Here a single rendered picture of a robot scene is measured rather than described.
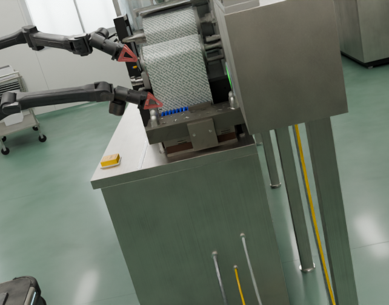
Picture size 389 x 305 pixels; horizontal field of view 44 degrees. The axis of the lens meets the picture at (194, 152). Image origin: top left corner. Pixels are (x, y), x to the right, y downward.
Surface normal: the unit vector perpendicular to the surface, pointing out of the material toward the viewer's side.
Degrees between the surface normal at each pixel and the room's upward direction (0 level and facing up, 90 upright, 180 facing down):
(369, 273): 0
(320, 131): 90
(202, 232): 90
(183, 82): 90
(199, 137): 90
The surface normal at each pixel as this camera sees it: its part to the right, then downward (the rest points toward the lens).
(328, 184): 0.00, 0.35
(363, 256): -0.23, -0.91
